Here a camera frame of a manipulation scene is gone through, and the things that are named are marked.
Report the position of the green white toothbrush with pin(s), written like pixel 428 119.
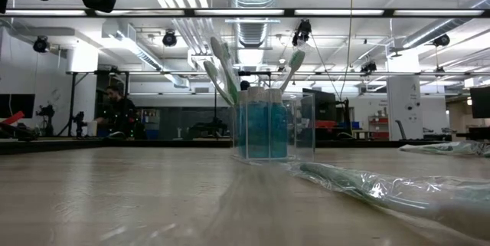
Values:
pixel 214 77
pixel 383 192
pixel 229 81
pixel 440 147
pixel 293 66

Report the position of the clear acrylic organizer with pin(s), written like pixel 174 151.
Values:
pixel 302 131

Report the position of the teal mouthwash bottle white cap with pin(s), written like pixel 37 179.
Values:
pixel 241 131
pixel 257 131
pixel 278 131

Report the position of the black ceiling spotlight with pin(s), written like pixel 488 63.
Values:
pixel 169 38
pixel 368 67
pixel 442 40
pixel 40 44
pixel 302 31

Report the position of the person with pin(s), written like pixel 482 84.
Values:
pixel 120 112
pixel 245 84

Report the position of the black computer monitor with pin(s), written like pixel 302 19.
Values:
pixel 17 105
pixel 325 104
pixel 480 102

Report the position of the white square column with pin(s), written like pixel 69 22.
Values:
pixel 404 108

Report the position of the red bar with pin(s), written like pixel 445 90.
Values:
pixel 11 117

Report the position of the red shelf cart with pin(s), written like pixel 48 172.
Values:
pixel 379 127

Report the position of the silver ceiling air duct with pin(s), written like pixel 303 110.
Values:
pixel 252 27

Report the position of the black aluminium table frame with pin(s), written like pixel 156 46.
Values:
pixel 38 146

